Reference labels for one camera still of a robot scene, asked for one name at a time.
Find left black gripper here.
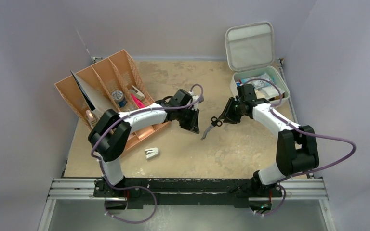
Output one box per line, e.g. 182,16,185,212
175,107,199,134

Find black grey scissors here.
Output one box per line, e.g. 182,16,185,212
201,116,223,140

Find alcohol pad sachet pair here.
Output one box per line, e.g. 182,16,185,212
251,74,273,90

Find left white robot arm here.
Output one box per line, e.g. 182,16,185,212
88,89,204,197

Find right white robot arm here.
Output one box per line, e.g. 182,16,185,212
219,84,319,196

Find white stapler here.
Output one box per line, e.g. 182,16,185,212
144,147,159,160

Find pink desk tray organizer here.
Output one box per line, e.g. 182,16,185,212
118,96,170,157

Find grey stapler in tray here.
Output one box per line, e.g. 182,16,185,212
130,85,145,101

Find grey open storage case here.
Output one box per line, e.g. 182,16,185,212
225,22,290,105

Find blue grey tape roll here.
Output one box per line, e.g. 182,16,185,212
111,90,127,107

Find pink file organizer rack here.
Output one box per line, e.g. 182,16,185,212
55,50,154,130

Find dark folder in rack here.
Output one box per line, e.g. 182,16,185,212
70,71,117,119

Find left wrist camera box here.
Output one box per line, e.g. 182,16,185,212
188,91,204,104

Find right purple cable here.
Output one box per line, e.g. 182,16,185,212
242,78,357,218

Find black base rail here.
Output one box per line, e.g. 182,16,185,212
93,178,283,212

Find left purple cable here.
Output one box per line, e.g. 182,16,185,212
91,84,205,192

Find base loop purple cable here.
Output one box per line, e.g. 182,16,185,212
103,186,159,224

